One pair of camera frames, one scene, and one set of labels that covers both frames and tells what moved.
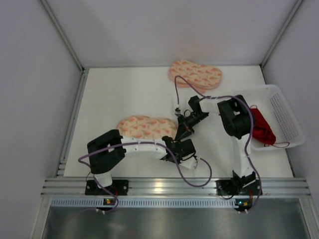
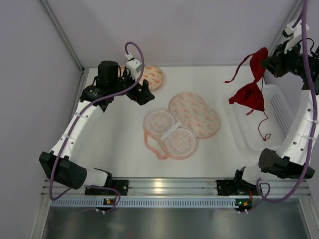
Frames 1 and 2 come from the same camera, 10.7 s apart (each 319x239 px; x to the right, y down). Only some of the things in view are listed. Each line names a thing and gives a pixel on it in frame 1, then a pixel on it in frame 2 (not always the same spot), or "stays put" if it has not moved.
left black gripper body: (181, 148) to (139, 92)
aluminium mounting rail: (176, 187) stays put
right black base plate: (228, 187) stays put
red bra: (262, 131) to (251, 96)
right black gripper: (187, 123) to (274, 66)
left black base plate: (118, 187) stays put
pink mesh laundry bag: (145, 127) to (153, 75)
